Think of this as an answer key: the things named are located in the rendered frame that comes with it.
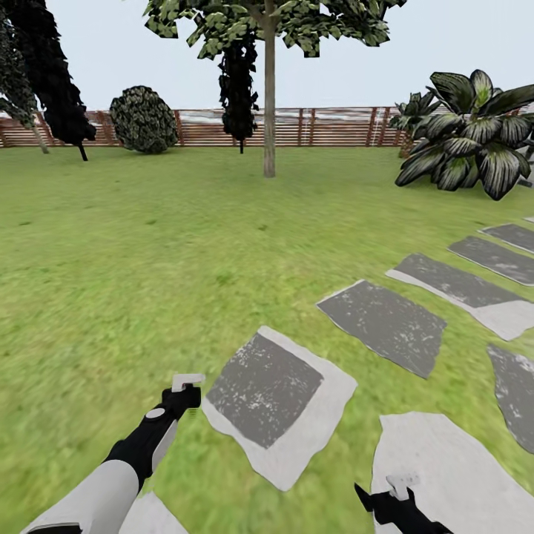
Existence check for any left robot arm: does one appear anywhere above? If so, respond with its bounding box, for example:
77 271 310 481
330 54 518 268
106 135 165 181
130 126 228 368
21 373 205 534

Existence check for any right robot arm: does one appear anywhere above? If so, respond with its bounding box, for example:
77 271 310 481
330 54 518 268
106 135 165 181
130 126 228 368
354 469 454 534

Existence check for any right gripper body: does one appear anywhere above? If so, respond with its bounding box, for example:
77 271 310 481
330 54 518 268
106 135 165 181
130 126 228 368
372 488 422 534

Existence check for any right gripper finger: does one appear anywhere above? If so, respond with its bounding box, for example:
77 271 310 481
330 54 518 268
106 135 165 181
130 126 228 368
354 483 375 512

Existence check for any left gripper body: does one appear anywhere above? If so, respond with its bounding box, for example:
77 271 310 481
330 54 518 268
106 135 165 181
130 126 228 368
162 385 202 413

